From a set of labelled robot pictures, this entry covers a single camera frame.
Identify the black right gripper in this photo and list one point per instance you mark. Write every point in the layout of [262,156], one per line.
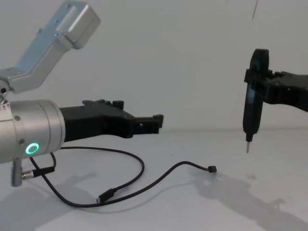
[298,91]

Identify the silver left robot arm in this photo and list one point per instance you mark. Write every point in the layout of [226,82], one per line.
[36,125]

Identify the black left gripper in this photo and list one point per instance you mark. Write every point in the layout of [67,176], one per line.
[96,120]

